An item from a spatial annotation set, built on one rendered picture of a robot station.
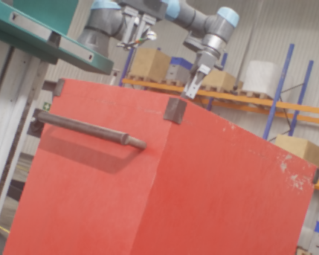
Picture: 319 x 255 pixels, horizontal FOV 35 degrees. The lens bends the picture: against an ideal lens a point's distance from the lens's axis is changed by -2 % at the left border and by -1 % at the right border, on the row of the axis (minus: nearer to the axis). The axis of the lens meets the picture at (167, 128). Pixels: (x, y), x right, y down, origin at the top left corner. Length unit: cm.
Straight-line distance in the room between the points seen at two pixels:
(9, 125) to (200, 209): 109
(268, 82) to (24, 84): 1031
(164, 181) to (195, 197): 12
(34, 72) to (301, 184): 114
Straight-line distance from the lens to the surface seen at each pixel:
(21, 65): 215
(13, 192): 392
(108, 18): 213
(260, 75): 1226
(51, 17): 211
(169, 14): 167
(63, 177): 133
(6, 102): 213
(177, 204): 118
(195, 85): 156
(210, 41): 165
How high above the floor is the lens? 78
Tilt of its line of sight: 5 degrees up
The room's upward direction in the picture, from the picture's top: 18 degrees clockwise
